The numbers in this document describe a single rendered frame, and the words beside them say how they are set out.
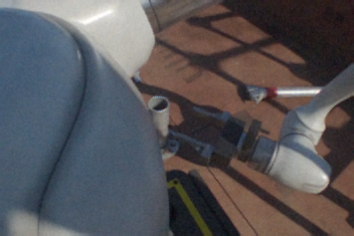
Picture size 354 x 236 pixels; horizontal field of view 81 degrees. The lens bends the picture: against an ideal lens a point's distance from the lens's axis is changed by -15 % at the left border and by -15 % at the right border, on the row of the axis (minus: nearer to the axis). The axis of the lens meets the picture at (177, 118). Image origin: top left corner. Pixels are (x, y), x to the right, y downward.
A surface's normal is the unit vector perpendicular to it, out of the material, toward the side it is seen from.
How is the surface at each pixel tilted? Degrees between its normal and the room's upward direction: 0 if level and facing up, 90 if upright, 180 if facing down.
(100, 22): 61
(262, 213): 0
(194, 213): 0
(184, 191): 0
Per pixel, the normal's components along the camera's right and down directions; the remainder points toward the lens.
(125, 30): 0.50, 0.53
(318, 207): 0.03, -0.65
